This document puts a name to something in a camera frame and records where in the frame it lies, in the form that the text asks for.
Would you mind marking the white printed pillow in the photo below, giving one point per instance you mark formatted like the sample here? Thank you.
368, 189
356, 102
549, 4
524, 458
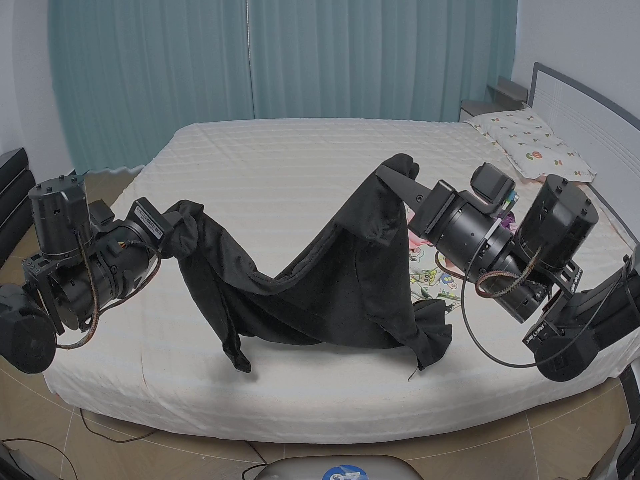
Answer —
540, 148

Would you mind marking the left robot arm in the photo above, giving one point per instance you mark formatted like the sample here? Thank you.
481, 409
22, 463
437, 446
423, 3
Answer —
65, 293

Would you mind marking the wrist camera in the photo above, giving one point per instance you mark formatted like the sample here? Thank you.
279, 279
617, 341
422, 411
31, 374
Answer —
492, 183
101, 217

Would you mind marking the pile of clothes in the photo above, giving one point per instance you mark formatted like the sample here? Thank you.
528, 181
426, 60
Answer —
435, 280

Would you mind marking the black chest of drawers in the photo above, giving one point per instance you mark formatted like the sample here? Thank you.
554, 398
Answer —
15, 193

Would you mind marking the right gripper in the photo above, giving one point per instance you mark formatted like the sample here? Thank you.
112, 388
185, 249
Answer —
465, 238

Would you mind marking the bed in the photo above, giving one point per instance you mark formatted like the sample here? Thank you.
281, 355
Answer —
300, 168

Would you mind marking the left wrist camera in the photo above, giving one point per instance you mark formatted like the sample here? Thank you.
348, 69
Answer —
101, 217

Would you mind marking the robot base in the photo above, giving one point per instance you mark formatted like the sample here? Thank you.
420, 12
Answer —
340, 468

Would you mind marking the black T-shirt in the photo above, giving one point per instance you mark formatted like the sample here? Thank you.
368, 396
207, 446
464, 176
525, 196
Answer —
325, 293

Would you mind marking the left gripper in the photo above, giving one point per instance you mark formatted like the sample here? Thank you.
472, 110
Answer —
130, 243

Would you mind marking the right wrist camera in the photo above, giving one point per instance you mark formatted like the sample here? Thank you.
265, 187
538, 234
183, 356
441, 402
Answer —
492, 183

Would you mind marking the grey bedside table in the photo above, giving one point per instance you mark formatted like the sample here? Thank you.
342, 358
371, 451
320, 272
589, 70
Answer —
492, 103

